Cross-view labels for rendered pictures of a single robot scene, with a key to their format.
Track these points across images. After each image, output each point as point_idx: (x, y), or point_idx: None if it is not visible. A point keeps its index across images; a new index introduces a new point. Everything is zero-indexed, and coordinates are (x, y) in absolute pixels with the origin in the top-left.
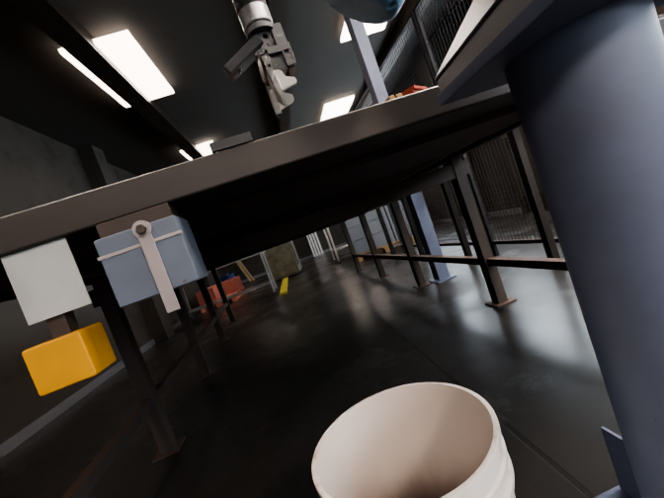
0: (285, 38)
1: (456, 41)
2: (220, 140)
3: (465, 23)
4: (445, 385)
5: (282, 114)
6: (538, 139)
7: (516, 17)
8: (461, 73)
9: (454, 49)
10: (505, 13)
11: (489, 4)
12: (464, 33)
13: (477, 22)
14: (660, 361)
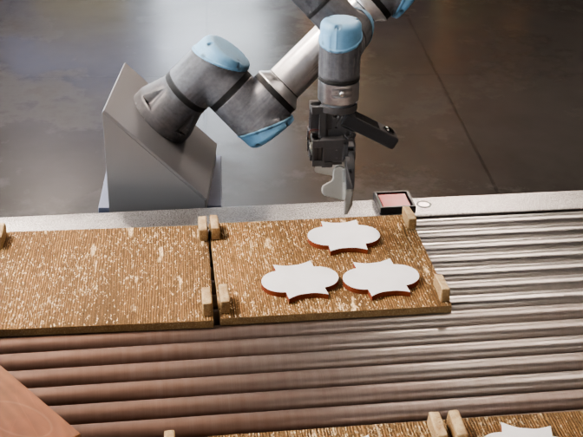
0: (310, 120)
1: (192, 174)
2: (397, 191)
3: (181, 164)
4: None
5: (343, 204)
6: None
7: (220, 166)
8: (221, 190)
9: (202, 178)
10: (213, 163)
11: (210, 157)
12: (199, 169)
13: (212, 164)
14: None
